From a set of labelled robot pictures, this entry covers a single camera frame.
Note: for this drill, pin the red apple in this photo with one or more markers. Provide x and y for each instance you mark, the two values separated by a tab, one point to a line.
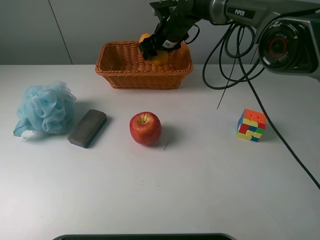
145	128

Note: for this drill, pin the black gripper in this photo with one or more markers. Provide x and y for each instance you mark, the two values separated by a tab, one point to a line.
171	31

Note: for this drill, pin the yellow orange mango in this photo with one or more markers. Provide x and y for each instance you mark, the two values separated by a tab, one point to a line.
161	57

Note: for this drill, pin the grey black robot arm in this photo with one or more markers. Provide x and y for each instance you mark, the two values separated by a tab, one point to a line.
287	31

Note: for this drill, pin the orange wicker basket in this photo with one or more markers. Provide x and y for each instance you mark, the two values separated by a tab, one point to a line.
122	64

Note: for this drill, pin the light blue bath loofah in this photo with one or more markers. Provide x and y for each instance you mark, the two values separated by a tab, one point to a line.
46	109

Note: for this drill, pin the colourful puzzle cube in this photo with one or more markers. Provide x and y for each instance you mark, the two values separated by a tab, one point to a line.
251	125

